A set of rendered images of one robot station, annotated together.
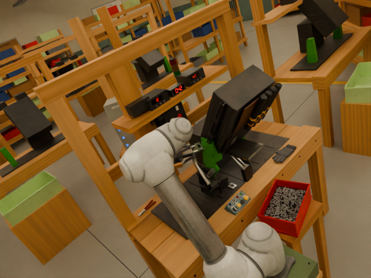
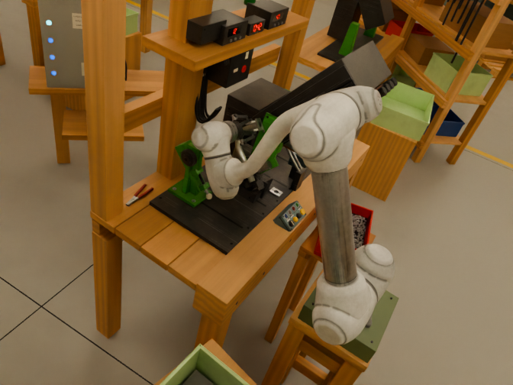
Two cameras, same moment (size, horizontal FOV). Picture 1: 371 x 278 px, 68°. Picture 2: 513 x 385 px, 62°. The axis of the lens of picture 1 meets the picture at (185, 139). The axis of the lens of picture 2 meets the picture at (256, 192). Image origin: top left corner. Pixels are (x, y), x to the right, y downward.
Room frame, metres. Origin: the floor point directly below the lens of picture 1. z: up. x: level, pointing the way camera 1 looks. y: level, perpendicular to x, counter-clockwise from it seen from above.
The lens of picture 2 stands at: (0.20, 0.86, 2.18)
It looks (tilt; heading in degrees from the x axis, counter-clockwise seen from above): 39 degrees down; 323
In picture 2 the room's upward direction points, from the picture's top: 15 degrees clockwise
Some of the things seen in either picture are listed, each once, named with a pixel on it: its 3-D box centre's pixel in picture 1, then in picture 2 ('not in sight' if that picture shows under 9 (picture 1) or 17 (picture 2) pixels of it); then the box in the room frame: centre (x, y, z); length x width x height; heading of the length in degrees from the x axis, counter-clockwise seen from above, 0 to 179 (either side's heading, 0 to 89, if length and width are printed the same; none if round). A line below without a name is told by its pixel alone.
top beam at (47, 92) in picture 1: (149, 42); not in sight; (1.88, -0.01, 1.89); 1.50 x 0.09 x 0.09; 120
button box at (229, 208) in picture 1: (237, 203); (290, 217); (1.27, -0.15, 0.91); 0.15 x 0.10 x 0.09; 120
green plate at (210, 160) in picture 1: (212, 150); (272, 137); (1.53, -0.13, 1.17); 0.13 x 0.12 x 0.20; 120
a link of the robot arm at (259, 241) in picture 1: (261, 246); (366, 273); (0.78, -0.13, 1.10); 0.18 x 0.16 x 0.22; 119
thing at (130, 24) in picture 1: (129, 41); not in sight; (9.71, 0.52, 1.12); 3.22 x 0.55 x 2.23; 125
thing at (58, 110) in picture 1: (177, 113); (224, 60); (1.88, -0.01, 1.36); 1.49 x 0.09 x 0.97; 120
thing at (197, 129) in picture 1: (213, 142); (253, 122); (1.80, -0.19, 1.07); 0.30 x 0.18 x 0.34; 120
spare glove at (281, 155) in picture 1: (282, 153); not in sight; (1.56, -0.61, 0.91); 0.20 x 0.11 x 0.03; 118
